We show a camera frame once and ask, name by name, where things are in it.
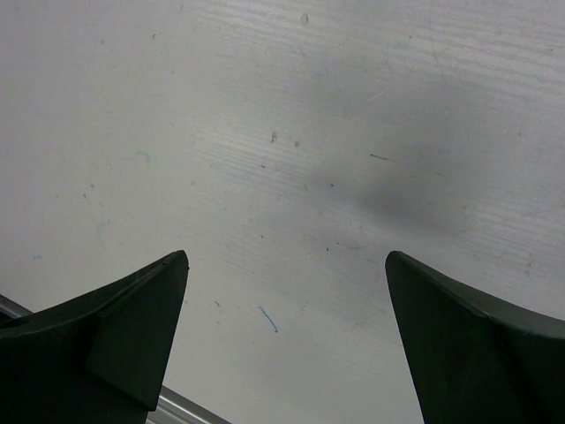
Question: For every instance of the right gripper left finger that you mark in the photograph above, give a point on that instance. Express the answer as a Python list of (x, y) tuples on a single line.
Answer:
[(98, 358)]

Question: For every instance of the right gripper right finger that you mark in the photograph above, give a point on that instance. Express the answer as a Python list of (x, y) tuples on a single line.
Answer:
[(475, 358)]

